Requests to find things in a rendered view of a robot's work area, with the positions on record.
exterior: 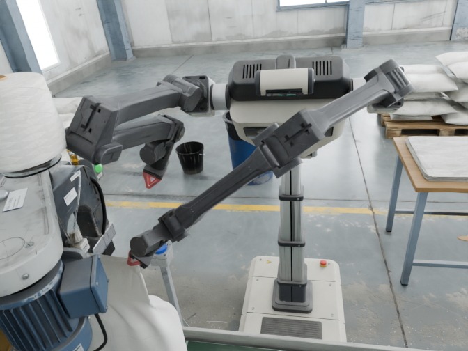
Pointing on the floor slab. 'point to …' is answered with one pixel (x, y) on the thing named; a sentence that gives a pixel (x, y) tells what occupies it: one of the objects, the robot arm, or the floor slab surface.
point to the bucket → (191, 157)
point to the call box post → (170, 290)
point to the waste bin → (241, 150)
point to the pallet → (394, 128)
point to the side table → (421, 186)
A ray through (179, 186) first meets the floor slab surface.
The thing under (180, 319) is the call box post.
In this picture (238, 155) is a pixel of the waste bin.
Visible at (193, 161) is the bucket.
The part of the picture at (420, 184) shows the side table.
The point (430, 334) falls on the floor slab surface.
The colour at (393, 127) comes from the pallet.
